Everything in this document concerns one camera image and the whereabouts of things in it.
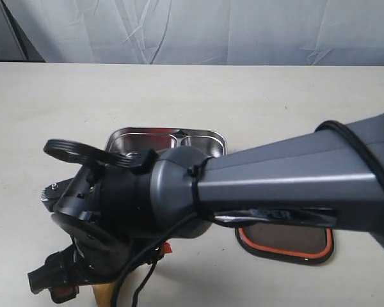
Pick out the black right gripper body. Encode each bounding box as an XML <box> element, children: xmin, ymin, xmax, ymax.
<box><xmin>28</xmin><ymin>148</ymin><xmax>166</xmax><ymax>303</ymax></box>

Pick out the grey wrinkled backdrop curtain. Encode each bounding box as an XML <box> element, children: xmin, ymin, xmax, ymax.
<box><xmin>6</xmin><ymin>1</ymin><xmax>384</xmax><ymax>66</ymax></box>

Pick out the dark stand pole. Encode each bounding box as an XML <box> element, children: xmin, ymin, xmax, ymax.
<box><xmin>0</xmin><ymin>0</ymin><xmax>45</xmax><ymax>63</ymax></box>

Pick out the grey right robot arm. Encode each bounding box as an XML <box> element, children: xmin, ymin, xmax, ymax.
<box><xmin>28</xmin><ymin>113</ymin><xmax>384</xmax><ymax>306</ymax></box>

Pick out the dark transparent box lid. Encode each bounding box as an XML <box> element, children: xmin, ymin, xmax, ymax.
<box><xmin>234</xmin><ymin>223</ymin><xmax>335</xmax><ymax>266</ymax></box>

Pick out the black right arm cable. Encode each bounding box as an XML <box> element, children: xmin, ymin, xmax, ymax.
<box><xmin>110</xmin><ymin>120</ymin><xmax>384</xmax><ymax>307</ymax></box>

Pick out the yellow toy cheese wedge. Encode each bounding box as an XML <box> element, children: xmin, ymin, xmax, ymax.
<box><xmin>91</xmin><ymin>265</ymin><xmax>154</xmax><ymax>307</ymax></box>

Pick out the stainless steel lunch box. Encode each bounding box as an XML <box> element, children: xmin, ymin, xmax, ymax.
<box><xmin>105</xmin><ymin>127</ymin><xmax>227</xmax><ymax>157</ymax></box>

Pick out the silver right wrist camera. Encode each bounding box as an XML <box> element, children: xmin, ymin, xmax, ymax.
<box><xmin>40</xmin><ymin>178</ymin><xmax>73</xmax><ymax>212</ymax></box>

